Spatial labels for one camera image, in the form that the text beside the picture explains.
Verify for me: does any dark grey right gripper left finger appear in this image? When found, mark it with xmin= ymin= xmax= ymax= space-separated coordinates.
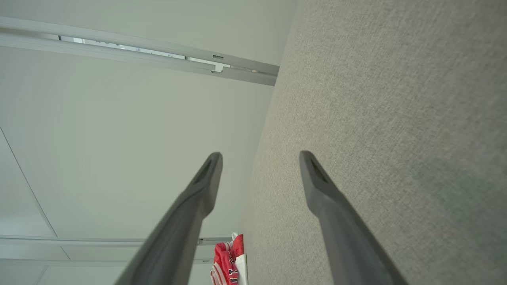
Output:
xmin=115 ymin=152 xmax=223 ymax=285

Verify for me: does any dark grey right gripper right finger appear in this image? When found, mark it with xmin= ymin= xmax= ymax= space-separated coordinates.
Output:
xmin=299 ymin=150 xmax=408 ymax=285

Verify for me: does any red jersey with number 23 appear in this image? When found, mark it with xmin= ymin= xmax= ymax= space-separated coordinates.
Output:
xmin=210 ymin=233 xmax=248 ymax=285

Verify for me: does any grey fabric sofa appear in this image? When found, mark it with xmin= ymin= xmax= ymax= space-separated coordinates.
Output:
xmin=242 ymin=0 xmax=507 ymax=285

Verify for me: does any grey metal partition post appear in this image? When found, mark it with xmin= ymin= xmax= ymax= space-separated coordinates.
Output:
xmin=0 ymin=16 xmax=280 ymax=87

